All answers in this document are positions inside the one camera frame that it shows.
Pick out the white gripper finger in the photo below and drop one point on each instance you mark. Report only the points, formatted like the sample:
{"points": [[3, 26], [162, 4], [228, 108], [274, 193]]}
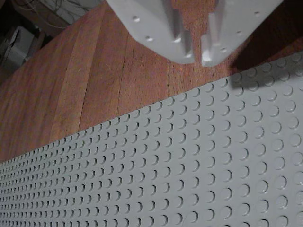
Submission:
{"points": [[151, 23], [239, 19]]}

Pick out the grey lego baseplate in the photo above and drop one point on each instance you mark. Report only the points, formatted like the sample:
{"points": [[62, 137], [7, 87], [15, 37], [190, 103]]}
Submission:
{"points": [[165, 165]]}

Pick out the white cardboard box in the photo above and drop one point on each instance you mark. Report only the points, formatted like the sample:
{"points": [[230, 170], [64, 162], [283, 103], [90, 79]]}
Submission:
{"points": [[16, 47]]}

